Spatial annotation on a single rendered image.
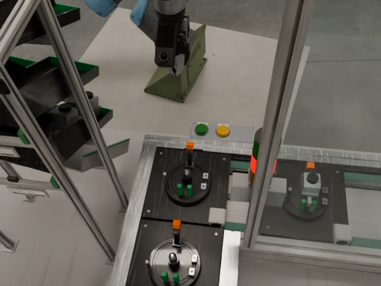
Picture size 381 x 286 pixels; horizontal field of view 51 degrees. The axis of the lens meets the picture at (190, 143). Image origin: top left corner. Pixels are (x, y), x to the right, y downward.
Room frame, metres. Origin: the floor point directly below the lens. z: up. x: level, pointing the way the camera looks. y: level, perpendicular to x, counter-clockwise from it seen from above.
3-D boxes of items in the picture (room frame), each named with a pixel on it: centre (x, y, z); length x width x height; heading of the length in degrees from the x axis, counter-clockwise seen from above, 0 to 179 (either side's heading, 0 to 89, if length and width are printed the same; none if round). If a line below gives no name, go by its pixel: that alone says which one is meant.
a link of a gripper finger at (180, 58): (0.79, 0.01, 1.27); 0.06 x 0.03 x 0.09; 168
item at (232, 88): (1.10, 0.02, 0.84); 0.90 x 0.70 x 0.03; 66
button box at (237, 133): (0.76, -0.11, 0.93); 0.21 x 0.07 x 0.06; 78
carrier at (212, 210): (0.57, 0.02, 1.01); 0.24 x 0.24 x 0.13; 78
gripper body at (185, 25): (0.80, 0.02, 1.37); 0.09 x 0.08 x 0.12; 168
